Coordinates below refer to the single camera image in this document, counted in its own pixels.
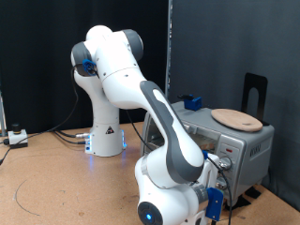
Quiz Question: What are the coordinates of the plain black base cable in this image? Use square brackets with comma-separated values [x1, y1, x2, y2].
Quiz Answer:
[52, 130, 88, 145]

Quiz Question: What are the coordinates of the long black camera cable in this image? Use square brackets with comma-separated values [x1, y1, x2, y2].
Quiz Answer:
[0, 62, 233, 225]

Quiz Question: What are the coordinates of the silver oven knob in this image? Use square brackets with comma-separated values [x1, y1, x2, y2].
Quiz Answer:
[219, 156, 233, 172]
[215, 176, 229, 191]

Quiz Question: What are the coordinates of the black base cable silver connector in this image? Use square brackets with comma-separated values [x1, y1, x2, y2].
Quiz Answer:
[50, 127, 92, 139]

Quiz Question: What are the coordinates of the black metal bookend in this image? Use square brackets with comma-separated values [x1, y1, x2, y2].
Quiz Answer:
[241, 72, 270, 127]

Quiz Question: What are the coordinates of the grey metal frame post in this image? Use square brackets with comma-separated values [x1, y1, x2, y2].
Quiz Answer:
[0, 90, 7, 137]

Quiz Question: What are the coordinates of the small blue block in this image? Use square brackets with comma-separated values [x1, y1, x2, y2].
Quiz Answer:
[177, 93, 203, 113]

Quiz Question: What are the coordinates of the wrist camera blue mount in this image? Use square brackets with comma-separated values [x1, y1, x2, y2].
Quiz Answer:
[204, 187, 225, 222]

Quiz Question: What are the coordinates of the round wooden cutting board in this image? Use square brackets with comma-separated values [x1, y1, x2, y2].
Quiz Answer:
[210, 108, 263, 133]

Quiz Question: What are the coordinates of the black foam pad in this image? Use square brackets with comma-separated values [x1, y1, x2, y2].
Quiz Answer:
[230, 195, 252, 211]
[245, 187, 262, 200]

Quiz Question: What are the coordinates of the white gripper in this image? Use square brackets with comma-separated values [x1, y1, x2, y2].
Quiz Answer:
[198, 152, 222, 189]

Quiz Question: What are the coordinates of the silver toaster oven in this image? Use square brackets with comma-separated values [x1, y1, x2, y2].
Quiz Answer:
[141, 100, 276, 207]

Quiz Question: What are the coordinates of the vertical metal pole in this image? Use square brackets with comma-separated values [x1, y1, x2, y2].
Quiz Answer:
[164, 0, 173, 102]

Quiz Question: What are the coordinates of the white emergency stop button box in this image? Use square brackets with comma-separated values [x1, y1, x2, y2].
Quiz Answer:
[7, 123, 29, 150]

